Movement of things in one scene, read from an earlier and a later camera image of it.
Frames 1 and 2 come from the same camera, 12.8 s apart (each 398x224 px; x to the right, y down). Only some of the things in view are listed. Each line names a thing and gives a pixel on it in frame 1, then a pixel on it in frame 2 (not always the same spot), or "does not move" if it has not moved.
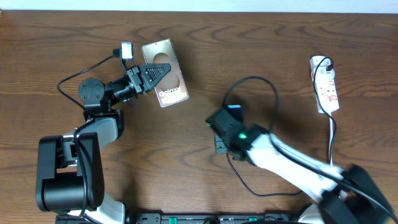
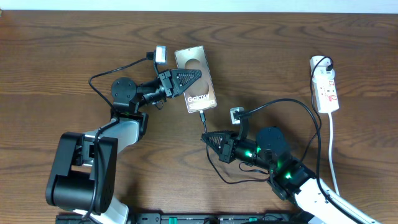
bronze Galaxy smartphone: [173, 88] -> [201, 95]
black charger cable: [329, 67] -> [203, 114]
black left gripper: [144, 83] -> [174, 89]
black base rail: [211, 218] does not move
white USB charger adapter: [321, 71] does not move
